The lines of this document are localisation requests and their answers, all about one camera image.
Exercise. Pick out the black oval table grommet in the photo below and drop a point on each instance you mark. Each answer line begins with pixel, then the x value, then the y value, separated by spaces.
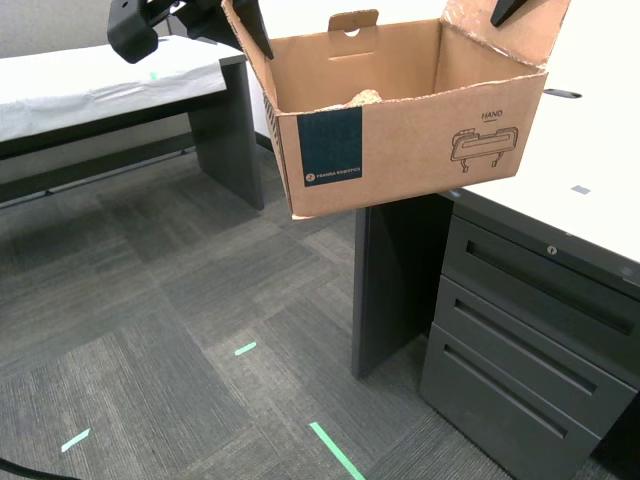
pixel 562 93

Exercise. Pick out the dark grey covered table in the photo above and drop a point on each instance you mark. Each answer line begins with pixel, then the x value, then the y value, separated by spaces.
pixel 227 140

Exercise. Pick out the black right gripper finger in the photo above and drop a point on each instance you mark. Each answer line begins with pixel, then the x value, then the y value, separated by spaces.
pixel 507 11

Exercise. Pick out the brown cardboard box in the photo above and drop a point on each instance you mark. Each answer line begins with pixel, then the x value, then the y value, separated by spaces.
pixel 400 150

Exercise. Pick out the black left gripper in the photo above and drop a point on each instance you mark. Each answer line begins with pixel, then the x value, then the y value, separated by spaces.
pixel 200 20

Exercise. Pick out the dark grey desk side panel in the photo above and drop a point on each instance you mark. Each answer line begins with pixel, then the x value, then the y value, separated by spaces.
pixel 395 280

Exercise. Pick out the speckled pinkish rock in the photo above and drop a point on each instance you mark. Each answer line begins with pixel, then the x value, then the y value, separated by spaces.
pixel 364 98

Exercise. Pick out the white plastic table cover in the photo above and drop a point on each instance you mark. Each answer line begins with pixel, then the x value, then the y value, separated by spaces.
pixel 75 90

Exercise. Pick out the teal floor tape piece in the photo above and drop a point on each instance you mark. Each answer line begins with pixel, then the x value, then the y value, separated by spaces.
pixel 75 440

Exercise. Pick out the large grey tape square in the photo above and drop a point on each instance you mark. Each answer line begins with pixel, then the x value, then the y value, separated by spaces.
pixel 580 189

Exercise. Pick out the round silver drawer lock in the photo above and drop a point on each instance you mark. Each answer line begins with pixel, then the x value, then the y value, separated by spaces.
pixel 551 250

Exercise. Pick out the long green floor tape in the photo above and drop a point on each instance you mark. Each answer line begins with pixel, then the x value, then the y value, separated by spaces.
pixel 337 450

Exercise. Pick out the short teal floor tape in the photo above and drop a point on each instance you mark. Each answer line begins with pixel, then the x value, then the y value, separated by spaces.
pixel 245 348

